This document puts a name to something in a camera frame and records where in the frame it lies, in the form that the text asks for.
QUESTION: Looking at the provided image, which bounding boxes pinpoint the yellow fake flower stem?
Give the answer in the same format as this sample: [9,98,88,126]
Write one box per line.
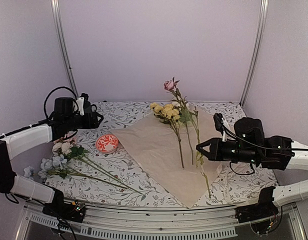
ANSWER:
[149,102,185,170]

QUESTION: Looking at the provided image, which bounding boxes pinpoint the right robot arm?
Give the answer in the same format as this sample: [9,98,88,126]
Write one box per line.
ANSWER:
[196,113,308,218]

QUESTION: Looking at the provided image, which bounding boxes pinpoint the pale pink white flower stem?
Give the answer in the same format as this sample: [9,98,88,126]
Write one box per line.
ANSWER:
[47,138,130,190]

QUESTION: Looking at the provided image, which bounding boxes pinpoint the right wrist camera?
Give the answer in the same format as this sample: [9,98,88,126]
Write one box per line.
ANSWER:
[213,113,228,142]

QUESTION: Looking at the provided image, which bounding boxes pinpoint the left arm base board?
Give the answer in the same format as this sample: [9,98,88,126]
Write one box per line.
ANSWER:
[42,200,86,223]

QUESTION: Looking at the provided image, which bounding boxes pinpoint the aluminium frame post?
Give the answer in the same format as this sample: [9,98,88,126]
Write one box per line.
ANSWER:
[239,0,269,108]
[50,0,79,95]

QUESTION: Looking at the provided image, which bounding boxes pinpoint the white lace ribbon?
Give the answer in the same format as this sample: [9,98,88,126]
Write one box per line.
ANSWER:
[211,162,279,207]

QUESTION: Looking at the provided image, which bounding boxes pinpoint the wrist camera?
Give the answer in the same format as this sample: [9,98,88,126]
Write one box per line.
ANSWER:
[213,113,228,142]
[73,93,91,116]

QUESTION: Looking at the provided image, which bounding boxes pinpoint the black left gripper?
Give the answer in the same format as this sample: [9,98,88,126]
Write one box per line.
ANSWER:
[64,111,104,131]

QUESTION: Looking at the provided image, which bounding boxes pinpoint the left aluminium frame post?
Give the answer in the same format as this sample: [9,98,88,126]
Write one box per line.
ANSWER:
[50,0,79,95]

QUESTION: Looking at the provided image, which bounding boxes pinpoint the beige wrapping paper sheet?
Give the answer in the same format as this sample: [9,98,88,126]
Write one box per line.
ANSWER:
[111,114,226,208]

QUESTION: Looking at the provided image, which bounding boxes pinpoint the right aluminium frame post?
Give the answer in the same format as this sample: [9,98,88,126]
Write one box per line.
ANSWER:
[239,0,269,108]

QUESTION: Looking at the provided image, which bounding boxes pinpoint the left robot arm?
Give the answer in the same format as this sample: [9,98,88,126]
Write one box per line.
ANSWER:
[0,93,104,217]

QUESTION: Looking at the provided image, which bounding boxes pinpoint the right arm base board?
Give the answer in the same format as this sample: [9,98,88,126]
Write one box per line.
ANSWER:
[235,202,279,235]

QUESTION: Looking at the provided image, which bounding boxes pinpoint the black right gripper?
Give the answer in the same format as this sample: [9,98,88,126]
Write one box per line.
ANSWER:
[196,137,259,165]

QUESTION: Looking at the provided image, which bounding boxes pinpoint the blue fake flower stem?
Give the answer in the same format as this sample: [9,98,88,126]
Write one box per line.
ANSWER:
[23,154,141,194]

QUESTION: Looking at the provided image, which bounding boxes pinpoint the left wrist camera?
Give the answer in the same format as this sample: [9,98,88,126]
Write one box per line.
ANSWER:
[73,93,91,116]

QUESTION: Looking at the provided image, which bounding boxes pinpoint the red white patterned dish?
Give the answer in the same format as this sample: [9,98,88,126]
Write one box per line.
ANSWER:
[95,133,119,154]

